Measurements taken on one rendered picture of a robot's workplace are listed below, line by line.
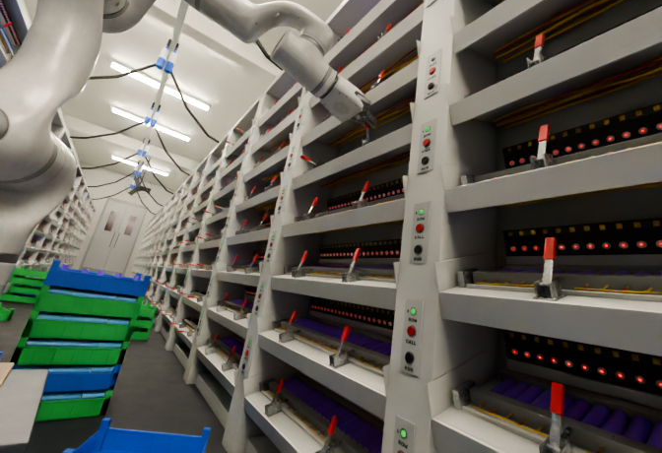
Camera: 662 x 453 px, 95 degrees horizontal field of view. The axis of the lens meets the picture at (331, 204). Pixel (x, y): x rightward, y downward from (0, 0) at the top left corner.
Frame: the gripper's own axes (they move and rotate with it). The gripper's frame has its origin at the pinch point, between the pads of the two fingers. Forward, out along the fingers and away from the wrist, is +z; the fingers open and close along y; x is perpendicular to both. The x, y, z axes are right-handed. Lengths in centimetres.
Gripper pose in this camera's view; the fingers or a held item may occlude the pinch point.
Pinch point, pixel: (367, 121)
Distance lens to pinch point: 92.6
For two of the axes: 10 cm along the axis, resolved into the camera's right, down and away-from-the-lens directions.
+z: 7.5, 4.9, 4.5
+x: 3.2, -8.6, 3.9
